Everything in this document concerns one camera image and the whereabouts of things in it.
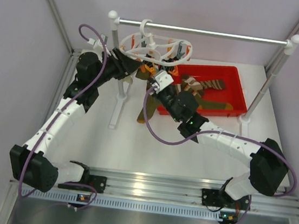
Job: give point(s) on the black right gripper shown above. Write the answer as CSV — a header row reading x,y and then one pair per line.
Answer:
x,y
160,93

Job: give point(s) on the pale green sock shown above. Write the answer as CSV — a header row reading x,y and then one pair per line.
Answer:
x,y
128,80

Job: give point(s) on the white metal drying rack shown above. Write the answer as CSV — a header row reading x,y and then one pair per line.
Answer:
x,y
121,28

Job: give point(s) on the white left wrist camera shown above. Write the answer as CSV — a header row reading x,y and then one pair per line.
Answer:
x,y
96,43

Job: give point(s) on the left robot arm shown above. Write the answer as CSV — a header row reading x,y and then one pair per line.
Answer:
x,y
31,163

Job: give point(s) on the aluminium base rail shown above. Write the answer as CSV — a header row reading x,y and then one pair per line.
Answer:
x,y
170,196

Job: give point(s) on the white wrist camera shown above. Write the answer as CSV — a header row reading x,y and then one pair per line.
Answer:
x,y
96,43
162,79

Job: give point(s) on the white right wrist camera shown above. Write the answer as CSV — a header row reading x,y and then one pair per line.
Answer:
x,y
162,79

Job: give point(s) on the olive green striped sock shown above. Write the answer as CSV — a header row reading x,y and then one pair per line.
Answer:
x,y
151,104

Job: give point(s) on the orange clothes peg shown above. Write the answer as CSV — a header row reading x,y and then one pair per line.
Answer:
x,y
150,70

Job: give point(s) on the brown beige striped sock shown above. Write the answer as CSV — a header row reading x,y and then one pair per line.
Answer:
x,y
201,86

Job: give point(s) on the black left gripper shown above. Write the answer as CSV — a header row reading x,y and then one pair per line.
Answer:
x,y
123,64

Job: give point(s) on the red plastic tray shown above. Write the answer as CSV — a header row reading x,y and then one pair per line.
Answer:
x,y
233,93

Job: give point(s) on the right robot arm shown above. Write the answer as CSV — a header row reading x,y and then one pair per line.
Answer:
x,y
264,160

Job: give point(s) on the white round clip hanger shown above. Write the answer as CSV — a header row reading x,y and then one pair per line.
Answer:
x,y
161,50

